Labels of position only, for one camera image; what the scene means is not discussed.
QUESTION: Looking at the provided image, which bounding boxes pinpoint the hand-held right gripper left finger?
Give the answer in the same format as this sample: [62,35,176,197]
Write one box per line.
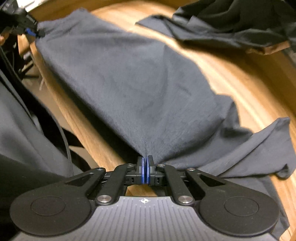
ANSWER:
[65,156,147,206]

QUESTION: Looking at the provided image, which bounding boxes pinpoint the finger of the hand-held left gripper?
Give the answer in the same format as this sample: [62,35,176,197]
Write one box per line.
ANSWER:
[24,17,46,38]
[20,25,36,38]

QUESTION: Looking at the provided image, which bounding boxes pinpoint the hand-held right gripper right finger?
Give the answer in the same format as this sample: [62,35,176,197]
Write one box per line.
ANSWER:
[146,155,226,206]

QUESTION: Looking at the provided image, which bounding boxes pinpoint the person's dark clothing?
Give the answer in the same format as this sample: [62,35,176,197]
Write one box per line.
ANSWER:
[0,67,77,241]

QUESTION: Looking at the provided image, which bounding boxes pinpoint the brown cardboard box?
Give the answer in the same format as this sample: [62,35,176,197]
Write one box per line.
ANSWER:
[246,42,290,55]

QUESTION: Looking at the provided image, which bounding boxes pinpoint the charcoal pants with pocket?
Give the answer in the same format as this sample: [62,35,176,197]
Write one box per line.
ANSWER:
[135,0,296,55]

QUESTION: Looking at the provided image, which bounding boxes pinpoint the dark grey t-shirt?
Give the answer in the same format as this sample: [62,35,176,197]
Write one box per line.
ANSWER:
[35,8,292,241]

